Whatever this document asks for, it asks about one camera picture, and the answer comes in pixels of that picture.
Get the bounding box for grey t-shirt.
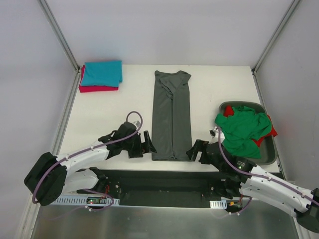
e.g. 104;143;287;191
152;70;192;161

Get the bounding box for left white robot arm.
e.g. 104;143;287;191
24;121;156;206

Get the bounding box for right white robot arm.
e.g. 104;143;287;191
186;140;319;233

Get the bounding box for green t-shirt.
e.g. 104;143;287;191
214;106;272;159

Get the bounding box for red t-shirt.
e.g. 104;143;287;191
223;105;278;149

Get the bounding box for grey plastic basket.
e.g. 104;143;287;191
219;101;278;165

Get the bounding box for folded magenta t-shirt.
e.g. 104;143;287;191
78;65;119;93

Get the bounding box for folded teal t-shirt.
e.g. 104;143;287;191
81;60;123;87

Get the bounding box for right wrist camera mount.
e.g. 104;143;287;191
209;127;219;138

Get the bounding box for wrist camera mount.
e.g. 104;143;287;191
133;120;141;128
209;127;219;138

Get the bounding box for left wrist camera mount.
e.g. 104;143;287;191
133;120;141;128

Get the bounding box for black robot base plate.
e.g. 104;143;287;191
74;168;250;207

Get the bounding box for right white cable duct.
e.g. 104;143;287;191
209;200;227;210

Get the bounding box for white cable duct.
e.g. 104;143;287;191
209;200;227;210
51;195;120;207

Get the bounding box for left white cable duct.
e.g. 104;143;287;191
51;195;120;207

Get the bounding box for left aluminium frame post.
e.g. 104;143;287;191
37;0;80;72

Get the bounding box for aluminium frame post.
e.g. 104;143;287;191
37;0;80;72
251;0;302;75

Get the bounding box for right aluminium frame post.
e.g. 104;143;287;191
251;0;302;75

